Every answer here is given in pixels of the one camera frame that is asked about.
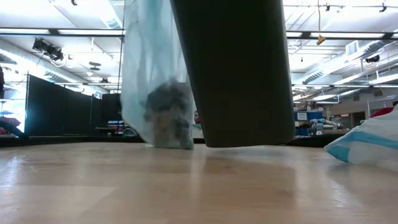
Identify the black partition wall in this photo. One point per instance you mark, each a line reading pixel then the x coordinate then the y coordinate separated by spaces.
pixel 62 105

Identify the person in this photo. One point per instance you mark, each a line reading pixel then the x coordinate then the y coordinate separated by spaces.
pixel 196 118

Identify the grey robot arm on bench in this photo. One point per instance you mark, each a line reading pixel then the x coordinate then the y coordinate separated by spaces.
pixel 323 124

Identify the black ceiling-mounted device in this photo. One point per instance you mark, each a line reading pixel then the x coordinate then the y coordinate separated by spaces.
pixel 48 49

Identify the small black ceiling camera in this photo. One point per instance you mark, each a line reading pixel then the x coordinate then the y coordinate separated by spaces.
pixel 372 58

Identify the grey trash bin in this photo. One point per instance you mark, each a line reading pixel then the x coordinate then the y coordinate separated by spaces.
pixel 236 77

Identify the translucent blue-rimmed trash bag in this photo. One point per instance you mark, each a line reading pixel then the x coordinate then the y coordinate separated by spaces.
pixel 367 149

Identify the black monitor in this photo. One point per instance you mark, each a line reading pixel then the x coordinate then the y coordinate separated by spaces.
pixel 112 109

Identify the red object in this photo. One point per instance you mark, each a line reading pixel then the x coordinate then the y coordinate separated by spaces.
pixel 384 112

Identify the blue plastic trash bag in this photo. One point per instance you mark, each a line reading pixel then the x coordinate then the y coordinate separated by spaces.
pixel 149 62

